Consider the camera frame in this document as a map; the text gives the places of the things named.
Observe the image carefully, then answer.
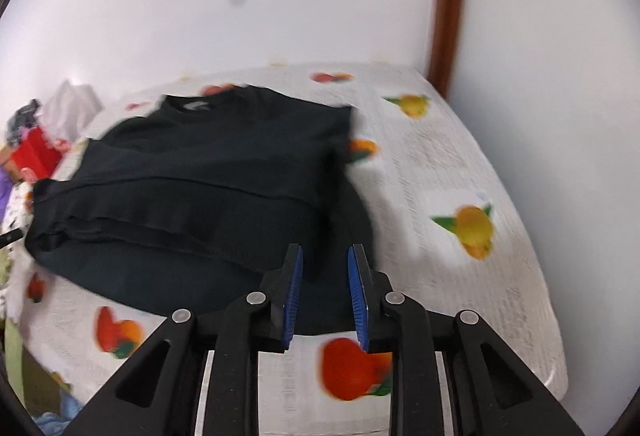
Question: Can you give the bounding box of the black long-sleeve sweatshirt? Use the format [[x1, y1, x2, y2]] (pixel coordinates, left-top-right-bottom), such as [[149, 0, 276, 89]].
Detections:
[[25, 86, 374, 335]]

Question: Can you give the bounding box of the fruit-print white tablecloth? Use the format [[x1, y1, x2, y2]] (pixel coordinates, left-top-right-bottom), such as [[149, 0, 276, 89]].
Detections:
[[1, 64, 568, 416]]

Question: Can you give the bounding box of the red paper shopping bag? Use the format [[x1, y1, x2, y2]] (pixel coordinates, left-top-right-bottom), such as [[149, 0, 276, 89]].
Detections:
[[11, 126, 62, 184]]

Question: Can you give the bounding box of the white plastic bag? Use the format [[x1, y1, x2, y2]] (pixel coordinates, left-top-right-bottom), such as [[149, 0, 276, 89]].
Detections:
[[37, 81, 103, 144]]

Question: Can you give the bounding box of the plaid cloth in bag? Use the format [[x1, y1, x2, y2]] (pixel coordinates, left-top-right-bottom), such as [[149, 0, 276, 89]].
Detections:
[[6, 99, 40, 149]]

